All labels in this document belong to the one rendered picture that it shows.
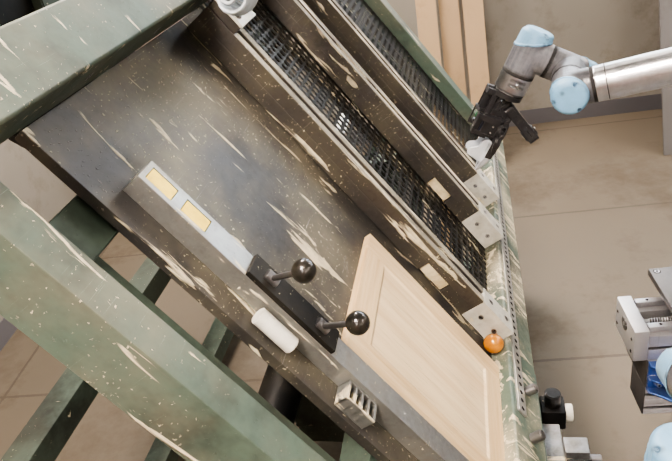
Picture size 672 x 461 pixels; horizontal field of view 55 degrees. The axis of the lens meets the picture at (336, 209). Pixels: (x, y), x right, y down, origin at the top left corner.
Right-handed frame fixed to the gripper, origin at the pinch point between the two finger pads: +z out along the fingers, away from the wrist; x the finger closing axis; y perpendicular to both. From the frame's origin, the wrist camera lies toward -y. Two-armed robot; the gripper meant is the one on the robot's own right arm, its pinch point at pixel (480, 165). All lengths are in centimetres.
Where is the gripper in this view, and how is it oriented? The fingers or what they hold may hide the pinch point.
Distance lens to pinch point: 165.5
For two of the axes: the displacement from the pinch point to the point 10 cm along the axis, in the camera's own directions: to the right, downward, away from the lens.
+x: -0.7, 5.0, -8.6
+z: -3.2, 8.1, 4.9
